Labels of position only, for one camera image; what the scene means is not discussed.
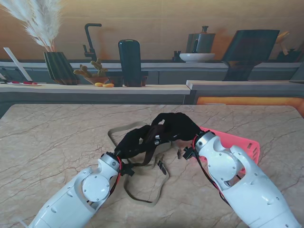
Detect white pampas grass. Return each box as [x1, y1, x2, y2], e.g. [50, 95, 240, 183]
[0, 0, 63, 52]

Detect dark utensil holder with spoons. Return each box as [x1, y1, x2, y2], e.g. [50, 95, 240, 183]
[275, 30, 301, 63]

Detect grey pot with lid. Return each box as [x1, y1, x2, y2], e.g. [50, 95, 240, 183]
[186, 25, 216, 54]

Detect dark ribbed vase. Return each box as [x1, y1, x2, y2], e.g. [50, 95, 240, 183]
[43, 51, 80, 86]

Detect tall dark cylindrical canister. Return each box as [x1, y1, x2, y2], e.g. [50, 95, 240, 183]
[118, 39, 143, 87]

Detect white ceramic bowl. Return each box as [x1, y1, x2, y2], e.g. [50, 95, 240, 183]
[179, 53, 216, 63]

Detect red black right arm cable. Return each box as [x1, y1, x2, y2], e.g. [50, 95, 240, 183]
[192, 135, 231, 207]

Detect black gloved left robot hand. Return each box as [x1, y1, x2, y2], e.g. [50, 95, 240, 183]
[114, 125, 161, 159]

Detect white leaning board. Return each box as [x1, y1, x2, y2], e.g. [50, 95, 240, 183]
[3, 47, 32, 81]

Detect dark range hood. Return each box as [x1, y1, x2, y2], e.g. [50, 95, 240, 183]
[222, 29, 280, 82]

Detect red black left arm cable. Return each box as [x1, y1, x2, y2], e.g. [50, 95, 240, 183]
[108, 155, 123, 198]

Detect grey stone counter top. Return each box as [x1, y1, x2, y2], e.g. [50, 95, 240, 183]
[186, 80, 304, 91]

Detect red black arm cable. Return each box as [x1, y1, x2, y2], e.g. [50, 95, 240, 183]
[192, 135, 231, 207]
[108, 155, 123, 198]

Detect plate with red food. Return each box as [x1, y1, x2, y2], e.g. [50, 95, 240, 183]
[7, 81, 43, 86]

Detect pink plastic mesh basket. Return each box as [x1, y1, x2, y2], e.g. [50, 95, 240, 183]
[199, 127, 260, 176]

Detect beige woven belt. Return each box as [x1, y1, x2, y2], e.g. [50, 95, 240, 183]
[107, 122, 181, 207]

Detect light wood counter top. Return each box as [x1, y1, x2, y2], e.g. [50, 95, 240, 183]
[0, 83, 191, 96]

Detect black kitchen faucet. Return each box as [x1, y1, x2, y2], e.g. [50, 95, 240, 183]
[83, 23, 102, 63]

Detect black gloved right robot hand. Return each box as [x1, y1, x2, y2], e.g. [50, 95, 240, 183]
[151, 112, 202, 143]

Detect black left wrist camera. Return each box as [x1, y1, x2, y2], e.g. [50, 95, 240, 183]
[122, 165, 135, 177]

